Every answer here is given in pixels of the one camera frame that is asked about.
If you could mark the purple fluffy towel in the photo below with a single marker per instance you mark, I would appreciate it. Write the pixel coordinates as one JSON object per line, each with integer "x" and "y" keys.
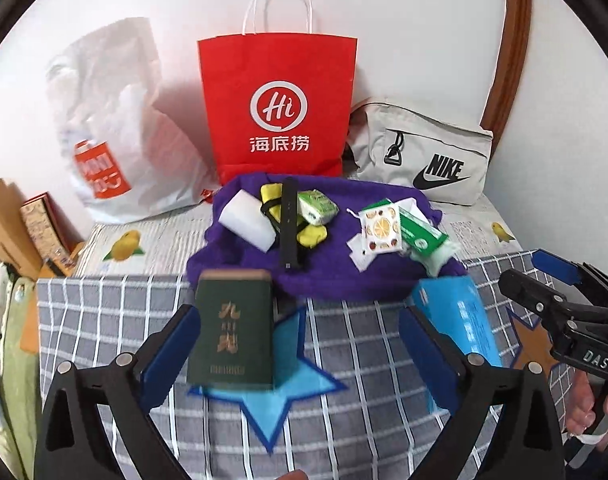
{"x": 327, "y": 272}

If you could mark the light green tissue pack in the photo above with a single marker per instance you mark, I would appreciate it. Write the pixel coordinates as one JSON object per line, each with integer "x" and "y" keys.
{"x": 316, "y": 208}

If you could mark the blue tissue pack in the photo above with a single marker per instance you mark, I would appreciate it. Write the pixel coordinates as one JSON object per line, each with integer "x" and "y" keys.
{"x": 454, "y": 307}

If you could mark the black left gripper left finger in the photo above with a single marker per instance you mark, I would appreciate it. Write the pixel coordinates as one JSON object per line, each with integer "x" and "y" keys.
{"x": 73, "y": 444}

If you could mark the dark green tea box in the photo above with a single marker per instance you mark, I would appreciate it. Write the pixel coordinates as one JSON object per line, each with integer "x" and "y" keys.
{"x": 234, "y": 349}

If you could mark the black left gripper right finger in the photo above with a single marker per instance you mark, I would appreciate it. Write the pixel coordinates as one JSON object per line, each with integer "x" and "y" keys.
{"x": 526, "y": 442}

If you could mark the green wet wipes pack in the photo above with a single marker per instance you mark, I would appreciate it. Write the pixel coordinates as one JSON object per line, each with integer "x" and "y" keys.
{"x": 420, "y": 235}

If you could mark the wooden headboard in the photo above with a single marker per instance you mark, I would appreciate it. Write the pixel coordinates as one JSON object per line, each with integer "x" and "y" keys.
{"x": 16, "y": 246}

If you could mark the beige Nike waist bag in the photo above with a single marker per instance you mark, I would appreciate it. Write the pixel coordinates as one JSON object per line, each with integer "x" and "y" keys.
{"x": 394, "y": 144}

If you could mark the white Miniso plastic bag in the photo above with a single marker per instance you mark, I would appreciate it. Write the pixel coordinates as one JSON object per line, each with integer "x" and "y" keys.
{"x": 126, "y": 159}

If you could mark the red Haidilao paper bag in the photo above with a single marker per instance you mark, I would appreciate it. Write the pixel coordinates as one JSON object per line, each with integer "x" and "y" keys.
{"x": 277, "y": 102}

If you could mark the brown wooden door frame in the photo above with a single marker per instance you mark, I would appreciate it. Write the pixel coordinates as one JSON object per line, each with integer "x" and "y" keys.
{"x": 509, "y": 68}

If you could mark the white melamine sponge block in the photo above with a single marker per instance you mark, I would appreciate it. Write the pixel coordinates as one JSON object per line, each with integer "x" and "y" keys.
{"x": 243, "y": 217}

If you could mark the orange print tissue pack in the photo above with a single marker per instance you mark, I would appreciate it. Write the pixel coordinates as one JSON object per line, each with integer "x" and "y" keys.
{"x": 380, "y": 228}

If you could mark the white knitted cloth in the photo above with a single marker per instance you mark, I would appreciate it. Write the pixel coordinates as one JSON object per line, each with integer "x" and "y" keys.
{"x": 434, "y": 263}

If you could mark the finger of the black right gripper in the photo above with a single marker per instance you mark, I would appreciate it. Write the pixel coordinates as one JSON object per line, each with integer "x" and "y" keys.
{"x": 561, "y": 269}
{"x": 552, "y": 306}

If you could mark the white mesh drawstring pouch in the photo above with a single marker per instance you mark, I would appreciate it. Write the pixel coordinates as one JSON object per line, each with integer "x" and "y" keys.
{"x": 360, "y": 259}

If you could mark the grey checkered blanket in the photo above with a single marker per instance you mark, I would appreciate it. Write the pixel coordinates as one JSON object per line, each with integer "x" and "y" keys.
{"x": 362, "y": 411}

